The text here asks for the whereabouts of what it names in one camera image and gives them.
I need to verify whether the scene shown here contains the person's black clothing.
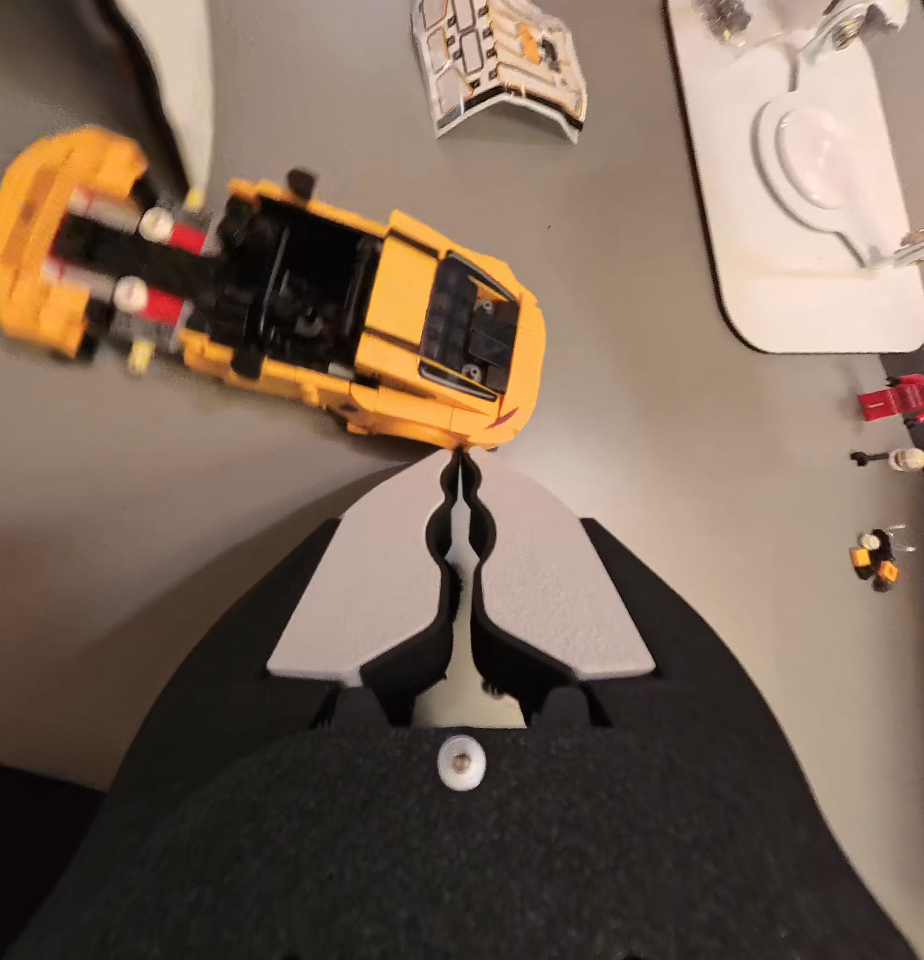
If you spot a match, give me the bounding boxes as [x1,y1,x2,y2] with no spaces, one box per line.
[0,761,109,960]

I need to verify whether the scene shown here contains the black lego plate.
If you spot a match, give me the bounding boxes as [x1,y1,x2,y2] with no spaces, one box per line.
[53,210,238,312]

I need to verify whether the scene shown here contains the small loose yellow-black bricks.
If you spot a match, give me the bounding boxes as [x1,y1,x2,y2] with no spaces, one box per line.
[849,525,918,594]

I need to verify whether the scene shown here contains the yellow lego car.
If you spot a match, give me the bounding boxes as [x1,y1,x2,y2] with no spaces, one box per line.
[0,123,547,453]

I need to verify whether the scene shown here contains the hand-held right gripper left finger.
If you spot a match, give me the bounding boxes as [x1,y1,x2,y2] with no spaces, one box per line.
[267,450,463,726]

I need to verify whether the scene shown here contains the clear plastic parts bag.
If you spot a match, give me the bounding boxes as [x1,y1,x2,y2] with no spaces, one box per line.
[690,0,755,48]

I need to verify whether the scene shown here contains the white book stand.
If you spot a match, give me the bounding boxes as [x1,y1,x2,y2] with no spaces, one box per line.
[661,0,924,355]

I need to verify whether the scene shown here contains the red lego minifigure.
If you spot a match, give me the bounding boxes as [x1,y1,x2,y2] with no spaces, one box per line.
[856,372,924,426]

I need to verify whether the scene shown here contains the white lego minifigure piece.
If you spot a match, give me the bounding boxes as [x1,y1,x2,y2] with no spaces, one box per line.
[850,446,924,474]

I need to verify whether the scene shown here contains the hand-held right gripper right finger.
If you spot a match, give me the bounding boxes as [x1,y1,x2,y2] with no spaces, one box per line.
[460,448,656,726]

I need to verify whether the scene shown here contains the white sticker sheet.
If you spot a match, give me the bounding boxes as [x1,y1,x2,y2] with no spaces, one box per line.
[409,0,589,144]

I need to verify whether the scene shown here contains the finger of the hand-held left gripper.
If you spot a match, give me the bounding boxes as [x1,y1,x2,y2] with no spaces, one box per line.
[93,0,217,196]

